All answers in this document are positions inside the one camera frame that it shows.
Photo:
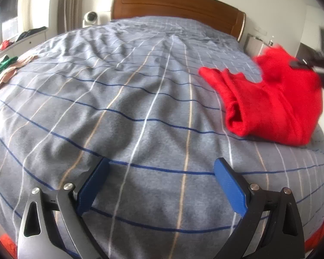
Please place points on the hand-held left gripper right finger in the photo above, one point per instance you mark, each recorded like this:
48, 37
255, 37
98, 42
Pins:
229, 186

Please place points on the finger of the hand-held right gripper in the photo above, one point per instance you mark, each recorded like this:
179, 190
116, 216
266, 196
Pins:
305, 65

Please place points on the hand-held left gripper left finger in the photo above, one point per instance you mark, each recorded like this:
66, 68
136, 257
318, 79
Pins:
93, 188

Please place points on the red knit sweater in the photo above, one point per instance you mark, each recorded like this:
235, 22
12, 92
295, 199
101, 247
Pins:
272, 108

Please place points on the green and beige clothes pile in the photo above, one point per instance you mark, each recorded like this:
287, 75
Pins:
5, 77

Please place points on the white bedside cabinet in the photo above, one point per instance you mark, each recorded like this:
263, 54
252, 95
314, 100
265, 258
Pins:
255, 44

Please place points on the grey checked bed blanket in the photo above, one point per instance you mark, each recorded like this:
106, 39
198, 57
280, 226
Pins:
124, 99

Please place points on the orange red cloth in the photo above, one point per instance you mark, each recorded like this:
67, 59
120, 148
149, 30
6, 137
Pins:
316, 237
8, 246

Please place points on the wooden headboard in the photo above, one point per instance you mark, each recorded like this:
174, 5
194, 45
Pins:
178, 8

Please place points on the green cloth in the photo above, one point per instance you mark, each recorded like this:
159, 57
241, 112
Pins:
1, 66

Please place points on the white low cabinet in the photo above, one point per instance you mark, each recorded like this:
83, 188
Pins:
29, 43

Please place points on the dark cloth pile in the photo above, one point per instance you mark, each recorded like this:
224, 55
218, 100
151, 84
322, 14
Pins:
29, 33

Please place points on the small red item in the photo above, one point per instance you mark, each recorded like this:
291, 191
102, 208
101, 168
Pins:
6, 44

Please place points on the small white fan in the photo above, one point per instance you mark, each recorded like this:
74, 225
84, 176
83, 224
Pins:
90, 18

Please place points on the beige curtain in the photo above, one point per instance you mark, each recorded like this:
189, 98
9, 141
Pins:
70, 5

